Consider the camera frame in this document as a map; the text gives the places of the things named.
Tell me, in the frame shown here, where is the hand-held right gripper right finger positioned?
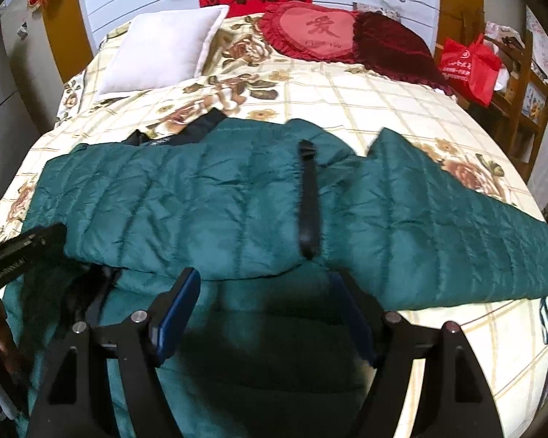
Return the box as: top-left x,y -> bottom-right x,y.
329,270 -> 505,438

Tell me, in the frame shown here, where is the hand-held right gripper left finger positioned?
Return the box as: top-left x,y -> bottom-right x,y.
25,267 -> 202,438

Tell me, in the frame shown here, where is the green quilted down jacket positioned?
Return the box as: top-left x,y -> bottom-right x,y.
2,116 -> 548,438

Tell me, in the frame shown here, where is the floral checked bed sheet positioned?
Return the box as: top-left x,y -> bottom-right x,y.
0,14 -> 548,438

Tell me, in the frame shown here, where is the white square pillow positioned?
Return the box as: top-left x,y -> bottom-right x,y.
96,4 -> 230,97

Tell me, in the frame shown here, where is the dark red velvet pillow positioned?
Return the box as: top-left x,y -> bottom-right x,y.
353,11 -> 455,96

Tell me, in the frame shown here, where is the wooden shelf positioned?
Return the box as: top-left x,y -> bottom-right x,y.
482,20 -> 548,181

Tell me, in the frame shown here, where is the red shopping bag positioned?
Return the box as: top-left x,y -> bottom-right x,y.
439,33 -> 503,108

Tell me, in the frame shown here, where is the red heart-shaped pillow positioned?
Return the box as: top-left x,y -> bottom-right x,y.
259,2 -> 361,62

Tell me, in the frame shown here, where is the orange wooden wall panel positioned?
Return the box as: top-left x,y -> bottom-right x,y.
43,0 -> 94,83
434,0 -> 485,55

